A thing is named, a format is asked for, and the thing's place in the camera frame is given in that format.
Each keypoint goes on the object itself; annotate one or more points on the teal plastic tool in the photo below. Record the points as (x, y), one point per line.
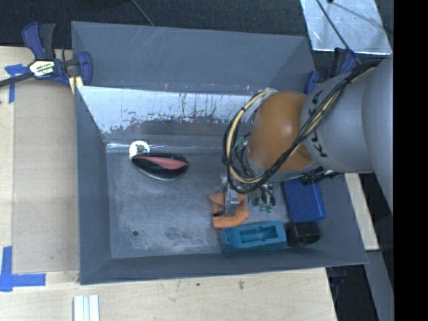
(234, 241)

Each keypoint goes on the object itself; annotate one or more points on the blue box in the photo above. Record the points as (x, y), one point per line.
(304, 201)

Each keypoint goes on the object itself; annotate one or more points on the grey metal bin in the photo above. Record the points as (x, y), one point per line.
(160, 212)

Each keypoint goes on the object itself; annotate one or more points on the black cup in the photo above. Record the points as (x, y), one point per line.
(302, 234)

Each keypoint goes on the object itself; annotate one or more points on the orange soft toy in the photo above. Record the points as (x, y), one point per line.
(230, 222)

